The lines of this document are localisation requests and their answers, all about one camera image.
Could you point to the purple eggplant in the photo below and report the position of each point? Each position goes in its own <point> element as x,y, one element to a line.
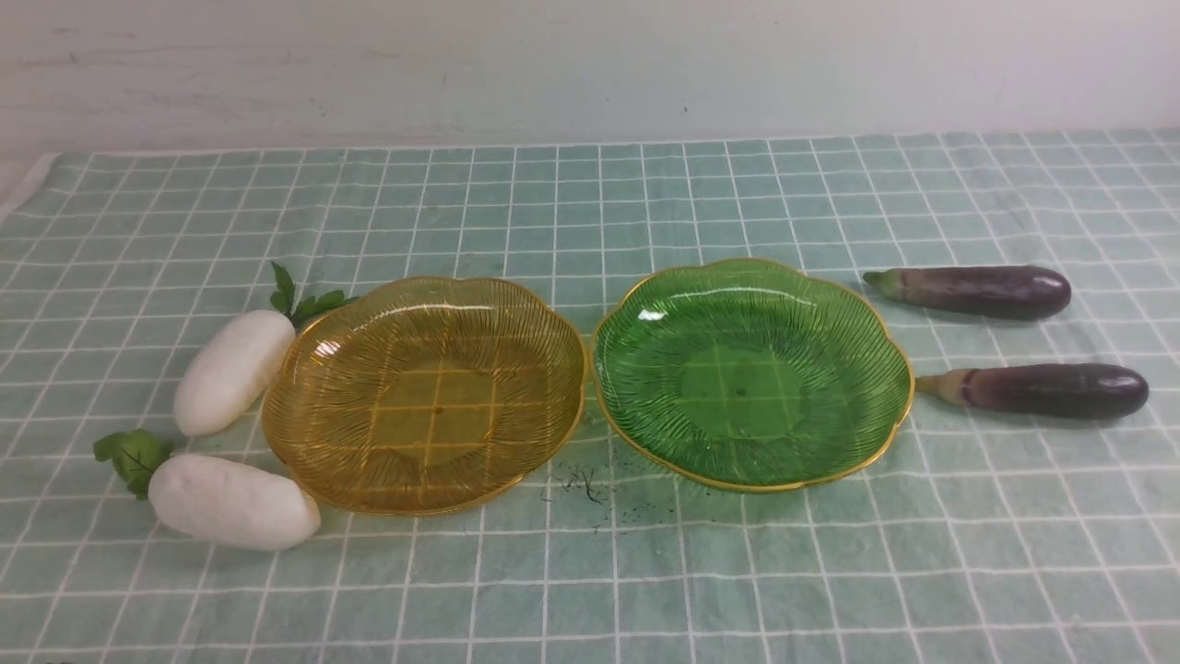
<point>1097,392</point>
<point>1020,293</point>

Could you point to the white radish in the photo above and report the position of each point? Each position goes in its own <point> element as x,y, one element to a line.
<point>211,498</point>
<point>237,365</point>

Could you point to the green checkered tablecloth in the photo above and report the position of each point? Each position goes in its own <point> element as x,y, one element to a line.
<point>977,539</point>

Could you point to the amber ribbed glass plate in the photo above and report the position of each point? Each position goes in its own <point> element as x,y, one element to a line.
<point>426,396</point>

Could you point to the green ribbed glass plate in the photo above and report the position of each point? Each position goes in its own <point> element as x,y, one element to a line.
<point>746,375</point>

